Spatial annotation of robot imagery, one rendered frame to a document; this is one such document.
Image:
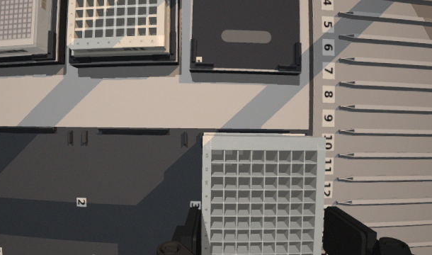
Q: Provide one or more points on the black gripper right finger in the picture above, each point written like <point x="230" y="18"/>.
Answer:
<point x="345" y="235"/>

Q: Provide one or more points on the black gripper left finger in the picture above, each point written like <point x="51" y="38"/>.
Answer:
<point x="186" y="239"/>

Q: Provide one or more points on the white well plate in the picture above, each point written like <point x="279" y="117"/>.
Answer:
<point x="146" y="29"/>

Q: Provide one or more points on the grey multi-well plate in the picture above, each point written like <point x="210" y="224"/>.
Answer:
<point x="24" y="26"/>

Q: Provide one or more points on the grey deep-well block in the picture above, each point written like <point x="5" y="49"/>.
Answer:
<point x="277" y="177"/>

